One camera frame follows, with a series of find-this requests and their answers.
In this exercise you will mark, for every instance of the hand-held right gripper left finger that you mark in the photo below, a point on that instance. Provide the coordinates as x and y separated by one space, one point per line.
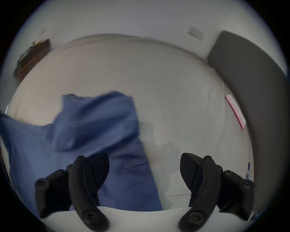
85 181

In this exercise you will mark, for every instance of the pink and white card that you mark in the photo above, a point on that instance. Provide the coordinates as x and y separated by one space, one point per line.
235 112

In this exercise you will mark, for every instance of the bed with white sheet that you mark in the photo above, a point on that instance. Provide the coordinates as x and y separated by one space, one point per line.
163 95

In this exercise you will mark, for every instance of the dark grey padded headboard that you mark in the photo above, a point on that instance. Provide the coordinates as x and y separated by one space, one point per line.
253 90

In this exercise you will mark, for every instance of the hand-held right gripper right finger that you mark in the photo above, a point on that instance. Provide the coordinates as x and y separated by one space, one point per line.
202 181

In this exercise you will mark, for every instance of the dark wooden table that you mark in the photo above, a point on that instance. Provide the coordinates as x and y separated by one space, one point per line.
31 59

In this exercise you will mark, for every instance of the dark blue shirt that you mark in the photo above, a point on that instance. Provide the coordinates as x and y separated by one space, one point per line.
90 145

